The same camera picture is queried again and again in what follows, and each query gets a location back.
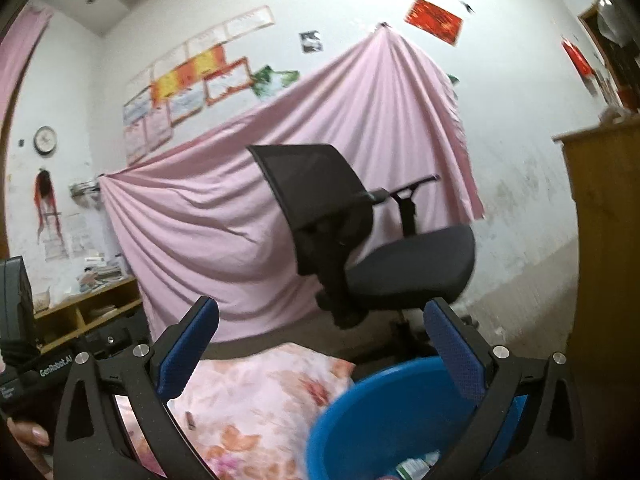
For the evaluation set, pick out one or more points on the wooden door frame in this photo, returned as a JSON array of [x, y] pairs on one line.
[[622, 70]]

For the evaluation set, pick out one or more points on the black white wall photo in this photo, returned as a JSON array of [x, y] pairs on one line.
[[310, 42]]

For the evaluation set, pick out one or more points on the pink floral blanket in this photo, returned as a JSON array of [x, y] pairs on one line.
[[260, 400]]

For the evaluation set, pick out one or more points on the wooden shelf unit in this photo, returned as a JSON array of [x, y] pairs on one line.
[[95, 305]]

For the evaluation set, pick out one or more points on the pink curtain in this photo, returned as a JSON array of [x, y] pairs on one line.
[[22, 50]]

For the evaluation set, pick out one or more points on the green wall picture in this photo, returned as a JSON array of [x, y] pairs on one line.
[[272, 81]]

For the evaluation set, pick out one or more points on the red wall poster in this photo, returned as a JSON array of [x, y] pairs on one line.
[[434, 21]]

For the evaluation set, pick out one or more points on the green white carton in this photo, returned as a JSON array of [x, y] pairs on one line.
[[415, 467]]

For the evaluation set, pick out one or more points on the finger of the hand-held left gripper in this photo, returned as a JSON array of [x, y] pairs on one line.
[[117, 337]]

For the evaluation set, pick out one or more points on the red hanging tassel ornament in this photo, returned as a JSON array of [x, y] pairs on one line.
[[47, 200]]

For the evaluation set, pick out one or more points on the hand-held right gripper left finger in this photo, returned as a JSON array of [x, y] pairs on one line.
[[187, 355]]

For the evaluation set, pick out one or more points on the blue plastic basin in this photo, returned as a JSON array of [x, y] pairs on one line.
[[380, 420]]

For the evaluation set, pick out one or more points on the wall rack with papers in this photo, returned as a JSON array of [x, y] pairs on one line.
[[85, 191]]

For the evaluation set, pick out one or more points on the person's left hand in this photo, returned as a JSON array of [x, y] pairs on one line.
[[25, 435]]

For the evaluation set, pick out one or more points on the stack of papers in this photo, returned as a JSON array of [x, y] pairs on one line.
[[102, 272]]

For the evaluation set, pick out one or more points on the black office chair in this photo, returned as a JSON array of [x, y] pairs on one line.
[[400, 265]]

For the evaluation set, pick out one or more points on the group of wall certificates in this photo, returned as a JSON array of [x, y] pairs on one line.
[[190, 75]]

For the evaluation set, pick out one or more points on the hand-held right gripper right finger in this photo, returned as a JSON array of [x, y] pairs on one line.
[[457, 355]]

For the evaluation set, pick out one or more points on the red wall decoration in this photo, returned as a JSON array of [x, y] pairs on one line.
[[577, 57]]

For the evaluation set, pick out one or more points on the round wall clock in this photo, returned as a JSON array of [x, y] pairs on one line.
[[45, 140]]

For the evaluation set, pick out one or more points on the pink hanging sheet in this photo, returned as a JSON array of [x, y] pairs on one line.
[[220, 220]]

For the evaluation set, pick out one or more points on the wooden cabinet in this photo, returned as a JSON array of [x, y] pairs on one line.
[[605, 260]]

